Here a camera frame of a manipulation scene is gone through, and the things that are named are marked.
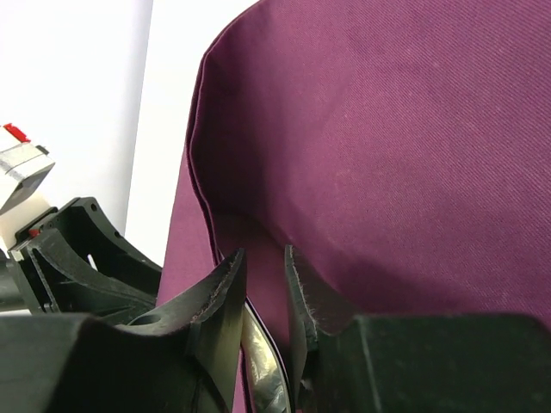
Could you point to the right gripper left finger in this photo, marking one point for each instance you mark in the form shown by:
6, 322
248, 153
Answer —
179, 357

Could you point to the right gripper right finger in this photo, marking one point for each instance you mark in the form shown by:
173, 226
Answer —
342, 360

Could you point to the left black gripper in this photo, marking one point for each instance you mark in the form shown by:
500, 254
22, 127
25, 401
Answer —
86, 266

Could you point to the purple surgical drape cloth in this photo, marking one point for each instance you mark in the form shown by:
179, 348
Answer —
402, 147

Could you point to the stainless steel instrument tray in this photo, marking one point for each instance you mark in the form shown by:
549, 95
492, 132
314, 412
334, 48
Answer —
266, 378

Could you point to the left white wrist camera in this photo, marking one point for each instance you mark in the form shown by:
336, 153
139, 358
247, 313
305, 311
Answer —
24, 167

